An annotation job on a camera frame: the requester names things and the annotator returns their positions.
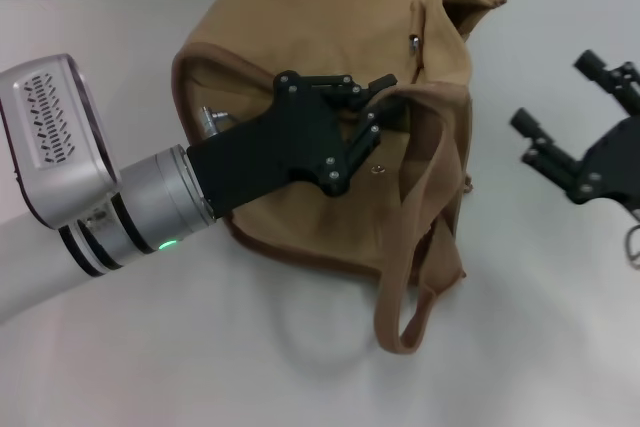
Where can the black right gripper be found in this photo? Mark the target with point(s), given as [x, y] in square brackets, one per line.
[615, 167]

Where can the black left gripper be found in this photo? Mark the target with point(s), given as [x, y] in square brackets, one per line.
[290, 147]

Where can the khaki fabric food bag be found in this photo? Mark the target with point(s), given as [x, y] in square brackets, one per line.
[320, 37]

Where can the metal zipper pull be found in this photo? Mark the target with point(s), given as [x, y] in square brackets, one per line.
[414, 43]

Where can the left gripper metal connector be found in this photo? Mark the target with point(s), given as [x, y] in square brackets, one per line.
[212, 119]

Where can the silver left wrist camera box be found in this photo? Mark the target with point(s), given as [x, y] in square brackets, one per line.
[50, 122]

